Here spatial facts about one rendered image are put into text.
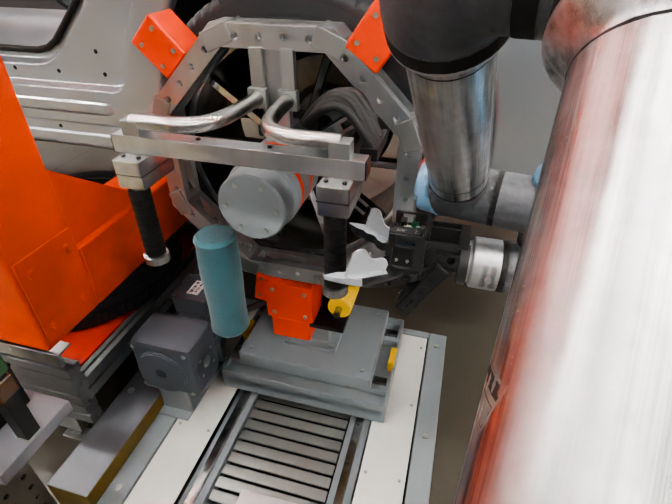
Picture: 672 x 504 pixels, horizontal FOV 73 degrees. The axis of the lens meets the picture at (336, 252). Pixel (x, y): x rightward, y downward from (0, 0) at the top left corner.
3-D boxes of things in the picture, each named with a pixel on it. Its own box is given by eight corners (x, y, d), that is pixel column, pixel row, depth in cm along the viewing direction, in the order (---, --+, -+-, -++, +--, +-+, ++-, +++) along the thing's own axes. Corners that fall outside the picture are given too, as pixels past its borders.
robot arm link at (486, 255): (492, 271, 71) (493, 304, 64) (462, 266, 72) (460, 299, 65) (503, 230, 67) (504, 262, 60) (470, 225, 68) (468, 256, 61)
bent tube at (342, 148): (376, 118, 80) (379, 53, 74) (349, 161, 65) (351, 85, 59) (282, 109, 84) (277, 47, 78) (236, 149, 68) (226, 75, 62)
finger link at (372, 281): (353, 265, 67) (406, 253, 70) (353, 274, 68) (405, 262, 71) (366, 284, 64) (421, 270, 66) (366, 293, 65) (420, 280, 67)
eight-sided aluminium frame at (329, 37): (408, 283, 106) (438, 24, 74) (404, 301, 100) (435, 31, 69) (198, 248, 118) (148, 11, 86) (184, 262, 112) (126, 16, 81)
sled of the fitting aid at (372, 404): (402, 337, 160) (404, 317, 154) (383, 425, 131) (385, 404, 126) (269, 311, 171) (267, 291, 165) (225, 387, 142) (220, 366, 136)
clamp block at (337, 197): (362, 192, 74) (363, 162, 71) (348, 220, 66) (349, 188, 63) (332, 189, 75) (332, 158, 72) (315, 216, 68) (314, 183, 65)
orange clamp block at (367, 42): (384, 64, 81) (417, 20, 76) (375, 75, 75) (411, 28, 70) (353, 38, 80) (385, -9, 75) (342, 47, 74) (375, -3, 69)
